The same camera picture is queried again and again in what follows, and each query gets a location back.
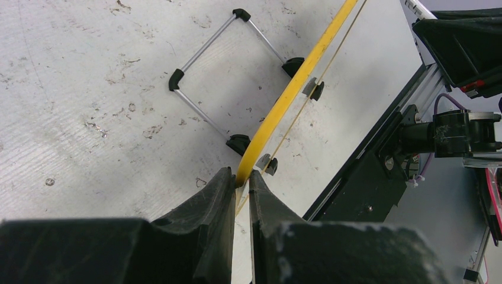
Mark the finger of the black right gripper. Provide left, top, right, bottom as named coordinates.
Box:
left=412, top=8, right=501, bottom=98

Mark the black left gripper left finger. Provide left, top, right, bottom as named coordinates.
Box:
left=1, top=167, right=236, bottom=283

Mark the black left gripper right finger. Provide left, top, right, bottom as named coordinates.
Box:
left=249, top=170, right=448, bottom=283

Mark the white marker pen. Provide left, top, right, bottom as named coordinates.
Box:
left=402, top=0, right=437, bottom=20

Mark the yellow framed small whiteboard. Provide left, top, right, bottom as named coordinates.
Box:
left=232, top=1, right=422, bottom=283

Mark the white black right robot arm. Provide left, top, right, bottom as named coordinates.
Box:
left=401, top=1, right=501, bottom=157

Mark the black whiteboard foot left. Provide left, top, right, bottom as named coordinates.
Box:
left=256, top=153, right=278, bottom=176

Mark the black whiteboard foot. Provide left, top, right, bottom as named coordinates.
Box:
left=256, top=153, right=278, bottom=176
left=302, top=77, right=324, bottom=101

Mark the black whiteboard foot right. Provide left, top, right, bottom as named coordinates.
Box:
left=302, top=77, right=324, bottom=101

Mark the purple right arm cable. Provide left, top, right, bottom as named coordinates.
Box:
left=407, top=92, right=468, bottom=189

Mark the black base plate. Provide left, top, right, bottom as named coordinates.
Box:
left=303, top=63, right=443, bottom=222

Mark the metal whiteboard stand frame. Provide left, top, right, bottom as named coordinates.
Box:
left=168, top=8, right=305, bottom=157

